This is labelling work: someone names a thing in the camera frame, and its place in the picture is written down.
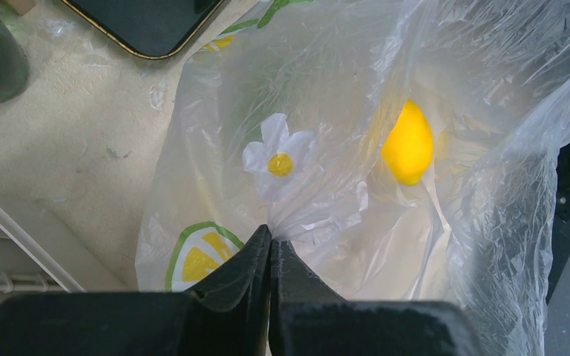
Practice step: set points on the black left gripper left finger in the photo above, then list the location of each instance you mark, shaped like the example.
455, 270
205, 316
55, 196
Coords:
226, 313

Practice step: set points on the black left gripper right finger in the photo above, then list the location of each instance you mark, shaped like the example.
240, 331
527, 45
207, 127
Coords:
307, 317

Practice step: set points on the clear plastic grocery bag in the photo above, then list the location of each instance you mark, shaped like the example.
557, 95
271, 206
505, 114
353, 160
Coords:
280, 120

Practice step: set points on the yellow toy bell pepper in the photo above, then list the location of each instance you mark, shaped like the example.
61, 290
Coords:
408, 150

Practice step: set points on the beige plastic toolbox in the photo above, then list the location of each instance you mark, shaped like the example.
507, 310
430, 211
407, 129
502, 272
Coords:
26, 262

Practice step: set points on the black plastic tray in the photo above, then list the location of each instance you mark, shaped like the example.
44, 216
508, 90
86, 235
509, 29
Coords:
149, 29

